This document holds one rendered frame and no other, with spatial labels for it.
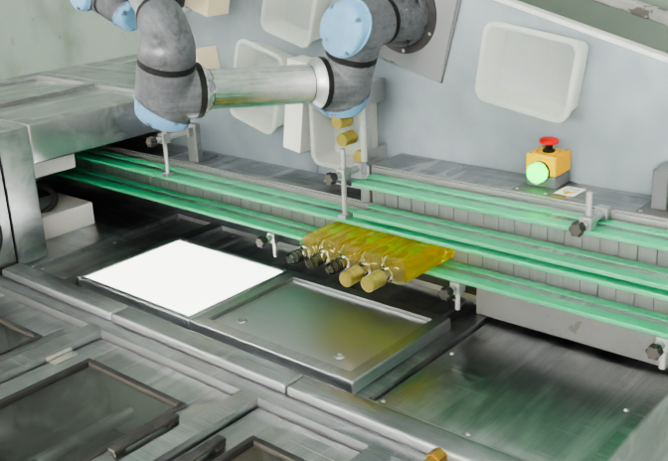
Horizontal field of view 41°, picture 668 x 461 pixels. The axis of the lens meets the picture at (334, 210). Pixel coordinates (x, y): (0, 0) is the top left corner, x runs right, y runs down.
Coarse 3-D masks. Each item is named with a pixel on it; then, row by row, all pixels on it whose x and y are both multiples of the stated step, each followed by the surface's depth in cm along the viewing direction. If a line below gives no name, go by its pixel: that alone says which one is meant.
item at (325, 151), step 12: (312, 108) 223; (312, 120) 224; (324, 120) 227; (360, 120) 214; (312, 132) 225; (324, 132) 227; (336, 132) 229; (360, 132) 215; (312, 144) 226; (324, 144) 228; (336, 144) 230; (360, 144) 225; (312, 156) 227; (324, 156) 228; (336, 156) 228; (348, 156) 227; (336, 168) 223
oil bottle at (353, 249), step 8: (368, 232) 203; (376, 232) 203; (384, 232) 202; (352, 240) 199; (360, 240) 198; (368, 240) 198; (376, 240) 198; (384, 240) 200; (344, 248) 195; (352, 248) 194; (360, 248) 194; (368, 248) 196; (352, 256) 193; (352, 264) 194
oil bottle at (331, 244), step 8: (344, 232) 204; (352, 232) 203; (360, 232) 203; (328, 240) 199; (336, 240) 199; (344, 240) 199; (320, 248) 199; (328, 248) 197; (336, 248) 197; (336, 256) 197
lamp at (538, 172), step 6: (534, 162) 187; (540, 162) 186; (528, 168) 186; (534, 168) 185; (540, 168) 185; (546, 168) 185; (528, 174) 186; (534, 174) 185; (540, 174) 185; (546, 174) 185; (534, 180) 186; (540, 180) 185
